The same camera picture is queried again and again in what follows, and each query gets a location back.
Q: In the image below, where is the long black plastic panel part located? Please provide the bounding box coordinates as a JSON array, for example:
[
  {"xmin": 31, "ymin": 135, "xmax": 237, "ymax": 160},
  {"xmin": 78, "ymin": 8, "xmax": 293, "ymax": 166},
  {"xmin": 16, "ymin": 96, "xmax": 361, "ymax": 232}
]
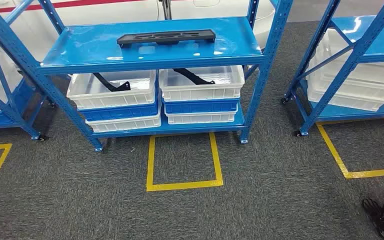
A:
[{"xmin": 116, "ymin": 29, "xmax": 217, "ymax": 49}]

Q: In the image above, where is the white car with red stripe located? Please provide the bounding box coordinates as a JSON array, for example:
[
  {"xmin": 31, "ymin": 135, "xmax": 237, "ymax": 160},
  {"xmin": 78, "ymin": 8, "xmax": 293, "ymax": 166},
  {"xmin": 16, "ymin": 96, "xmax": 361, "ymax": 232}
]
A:
[{"xmin": 0, "ymin": 0, "xmax": 276, "ymax": 67}]

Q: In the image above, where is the black curved trim part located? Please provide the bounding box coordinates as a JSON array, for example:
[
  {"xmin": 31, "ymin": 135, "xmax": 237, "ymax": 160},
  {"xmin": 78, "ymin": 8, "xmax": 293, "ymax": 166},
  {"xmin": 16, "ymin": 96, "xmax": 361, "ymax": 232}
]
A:
[
  {"xmin": 172, "ymin": 68, "xmax": 216, "ymax": 86},
  {"xmin": 92, "ymin": 72, "xmax": 132, "ymax": 93}
]

